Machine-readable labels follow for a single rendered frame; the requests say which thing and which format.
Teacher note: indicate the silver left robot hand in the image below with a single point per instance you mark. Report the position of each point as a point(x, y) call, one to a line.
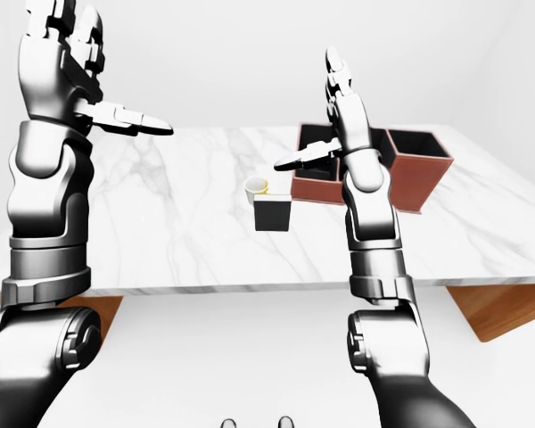
point(44, 76)

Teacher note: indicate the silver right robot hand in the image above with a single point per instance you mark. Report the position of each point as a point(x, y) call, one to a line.
point(354, 125)

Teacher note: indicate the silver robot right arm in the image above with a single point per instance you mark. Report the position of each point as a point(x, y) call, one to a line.
point(374, 223)

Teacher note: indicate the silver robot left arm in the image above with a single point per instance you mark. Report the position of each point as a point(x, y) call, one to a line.
point(44, 200)

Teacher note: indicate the red-brown desk caddy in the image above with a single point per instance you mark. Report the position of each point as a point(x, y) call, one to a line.
point(412, 183)

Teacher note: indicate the black book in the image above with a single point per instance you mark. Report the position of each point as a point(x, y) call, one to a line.
point(272, 216)

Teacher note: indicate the white mug yellow inside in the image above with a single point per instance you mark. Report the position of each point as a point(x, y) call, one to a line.
point(254, 186)

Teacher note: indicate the wooden table support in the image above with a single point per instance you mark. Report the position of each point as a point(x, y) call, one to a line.
point(107, 310)
point(499, 312)

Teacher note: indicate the small dark rounded shape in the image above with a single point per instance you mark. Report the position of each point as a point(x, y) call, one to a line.
point(228, 419)
point(286, 417)

